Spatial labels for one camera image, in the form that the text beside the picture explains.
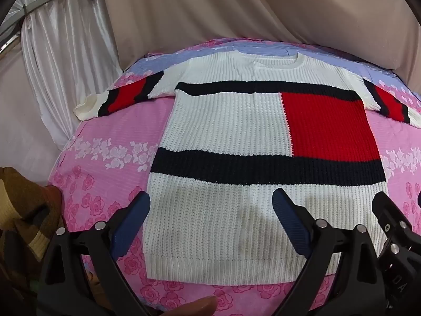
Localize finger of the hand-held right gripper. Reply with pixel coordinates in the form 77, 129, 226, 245
372, 191, 421, 259

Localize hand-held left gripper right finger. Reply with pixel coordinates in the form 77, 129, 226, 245
272, 187, 390, 316

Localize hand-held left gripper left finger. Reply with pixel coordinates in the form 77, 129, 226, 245
36, 190, 155, 316

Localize white knit sweater colour blocks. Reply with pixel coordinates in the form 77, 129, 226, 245
73, 49, 421, 285

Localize person's left hand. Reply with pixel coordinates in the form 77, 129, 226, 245
179, 295, 218, 316

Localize pink floral bed sheet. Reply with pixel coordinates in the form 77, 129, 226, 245
48, 38, 421, 316

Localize brown plaid cloth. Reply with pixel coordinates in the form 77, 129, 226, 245
0, 166, 66, 316

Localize white satin curtain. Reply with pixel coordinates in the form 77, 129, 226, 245
0, 0, 132, 185

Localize beige backdrop cloth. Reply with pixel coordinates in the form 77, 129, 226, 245
99, 0, 421, 83

